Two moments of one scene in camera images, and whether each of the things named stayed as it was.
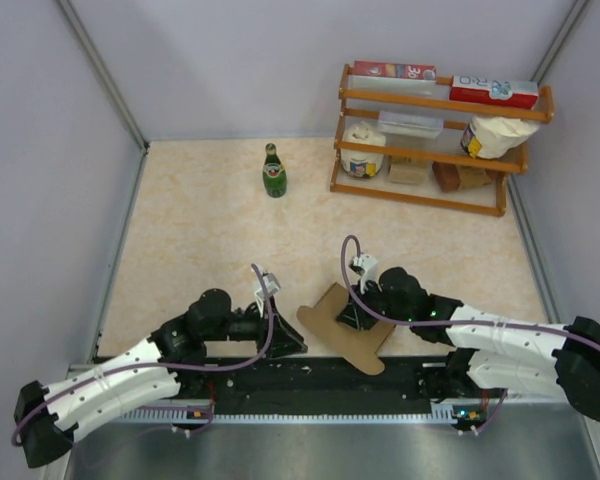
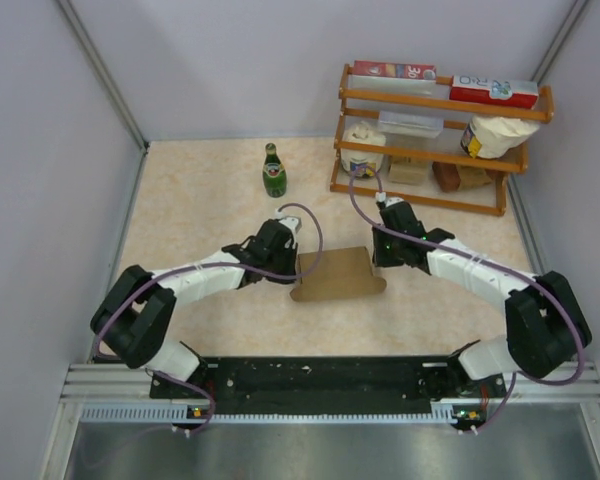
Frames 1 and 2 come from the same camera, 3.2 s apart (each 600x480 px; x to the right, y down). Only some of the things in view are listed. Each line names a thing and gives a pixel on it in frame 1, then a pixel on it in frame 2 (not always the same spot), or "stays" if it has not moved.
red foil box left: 394,70 stays
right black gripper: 355,315 to 380,258
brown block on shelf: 473,176 stays
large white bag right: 490,137 stays
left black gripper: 285,339 to 290,249
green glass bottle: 274,174 stays
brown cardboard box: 357,347 to 340,273
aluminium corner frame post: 103,73 stays
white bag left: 362,163 stays
